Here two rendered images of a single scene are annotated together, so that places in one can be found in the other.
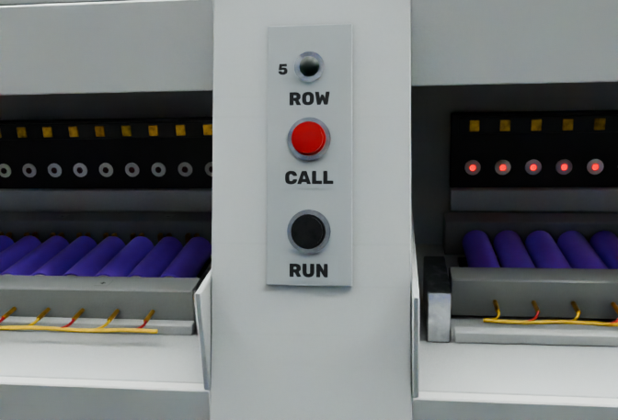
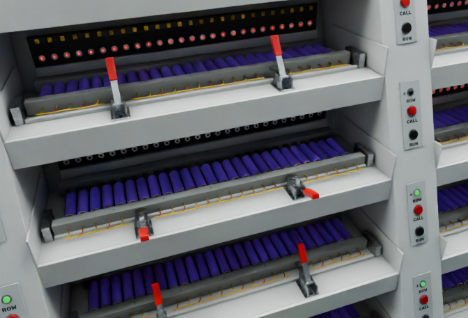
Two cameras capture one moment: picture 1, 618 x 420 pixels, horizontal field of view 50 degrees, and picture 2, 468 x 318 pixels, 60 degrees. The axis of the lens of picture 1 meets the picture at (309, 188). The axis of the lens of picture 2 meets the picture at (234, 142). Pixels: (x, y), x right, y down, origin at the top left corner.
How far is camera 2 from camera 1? 0.62 m
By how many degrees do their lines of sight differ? 25
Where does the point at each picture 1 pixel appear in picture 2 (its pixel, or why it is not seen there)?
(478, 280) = not seen: hidden behind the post
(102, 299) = (340, 163)
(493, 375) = (444, 159)
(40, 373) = (346, 187)
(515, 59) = (449, 81)
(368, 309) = (425, 150)
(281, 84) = (404, 97)
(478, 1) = (444, 69)
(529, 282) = (437, 133)
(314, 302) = (414, 152)
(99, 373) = (361, 183)
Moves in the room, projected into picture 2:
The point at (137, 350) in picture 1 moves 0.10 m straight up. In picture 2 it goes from (359, 175) to (354, 122)
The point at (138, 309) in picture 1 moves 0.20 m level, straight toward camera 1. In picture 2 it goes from (349, 164) to (461, 179)
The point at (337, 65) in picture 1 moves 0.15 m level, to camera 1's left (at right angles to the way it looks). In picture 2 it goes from (416, 90) to (347, 105)
